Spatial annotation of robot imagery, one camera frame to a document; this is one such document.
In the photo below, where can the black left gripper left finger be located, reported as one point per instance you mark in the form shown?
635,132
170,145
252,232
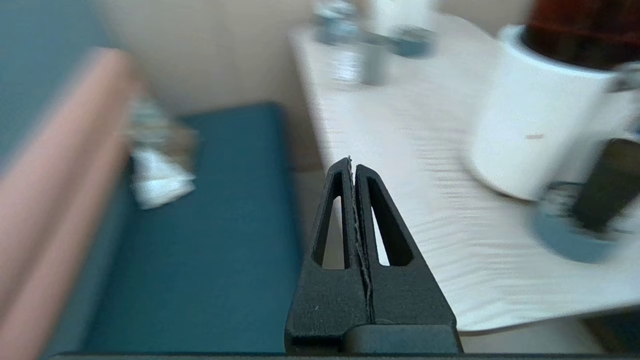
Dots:
325,305

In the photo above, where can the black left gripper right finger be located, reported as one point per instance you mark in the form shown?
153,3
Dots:
405,300

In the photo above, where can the dark blue seat cushion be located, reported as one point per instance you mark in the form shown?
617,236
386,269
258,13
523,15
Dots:
225,240

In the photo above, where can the large blue-grey perforated drip tray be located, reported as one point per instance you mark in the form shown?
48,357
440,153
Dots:
560,235

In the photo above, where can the large tea dispenser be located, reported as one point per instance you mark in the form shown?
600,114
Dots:
530,110

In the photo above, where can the green patterned snack packet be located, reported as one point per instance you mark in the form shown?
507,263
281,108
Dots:
165,130

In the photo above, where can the pink bolster cushion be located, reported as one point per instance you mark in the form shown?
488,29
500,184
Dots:
55,190

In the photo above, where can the teal ribbed sofa backrest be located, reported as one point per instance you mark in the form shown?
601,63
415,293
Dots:
40,50

